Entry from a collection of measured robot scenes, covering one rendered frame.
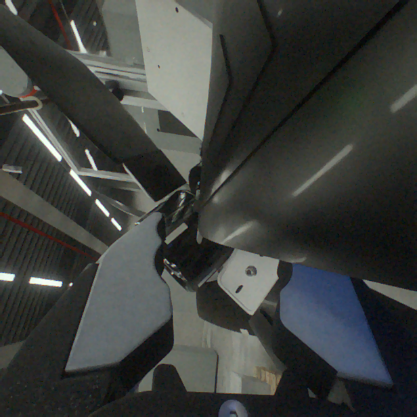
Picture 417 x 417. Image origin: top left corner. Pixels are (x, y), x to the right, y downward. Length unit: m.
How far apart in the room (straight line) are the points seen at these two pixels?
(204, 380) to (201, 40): 7.37
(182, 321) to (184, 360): 5.13
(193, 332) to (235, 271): 12.13
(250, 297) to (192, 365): 7.12
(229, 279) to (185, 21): 0.43
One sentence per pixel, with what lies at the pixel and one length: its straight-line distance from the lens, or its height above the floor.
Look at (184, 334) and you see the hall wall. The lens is 12.43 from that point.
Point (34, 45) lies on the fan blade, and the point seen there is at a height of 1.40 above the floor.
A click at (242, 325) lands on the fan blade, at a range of 0.57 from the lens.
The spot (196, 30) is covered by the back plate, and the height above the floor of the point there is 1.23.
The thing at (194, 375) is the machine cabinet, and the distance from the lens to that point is 7.47.
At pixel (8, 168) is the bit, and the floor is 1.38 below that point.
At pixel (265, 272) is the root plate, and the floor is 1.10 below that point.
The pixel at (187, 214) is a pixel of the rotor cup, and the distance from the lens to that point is 0.28.
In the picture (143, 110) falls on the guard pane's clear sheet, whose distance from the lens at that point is 1.22.
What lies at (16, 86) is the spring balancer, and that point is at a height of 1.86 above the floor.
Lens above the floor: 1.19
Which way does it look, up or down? 3 degrees down
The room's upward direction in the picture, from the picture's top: 82 degrees counter-clockwise
